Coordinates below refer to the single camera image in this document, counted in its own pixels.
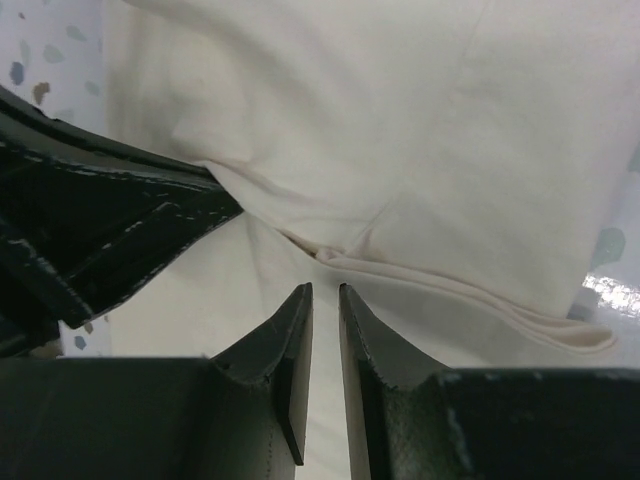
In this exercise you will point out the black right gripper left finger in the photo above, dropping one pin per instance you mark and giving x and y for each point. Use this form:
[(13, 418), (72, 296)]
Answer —
[(239, 415)]

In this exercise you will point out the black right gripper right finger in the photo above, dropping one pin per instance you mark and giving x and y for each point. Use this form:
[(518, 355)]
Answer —
[(411, 417)]

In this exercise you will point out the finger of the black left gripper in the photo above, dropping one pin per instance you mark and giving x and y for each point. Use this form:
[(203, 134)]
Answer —
[(74, 244), (43, 139)]

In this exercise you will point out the cream white t-shirt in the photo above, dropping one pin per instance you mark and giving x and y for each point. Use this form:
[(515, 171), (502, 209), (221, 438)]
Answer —
[(454, 161)]

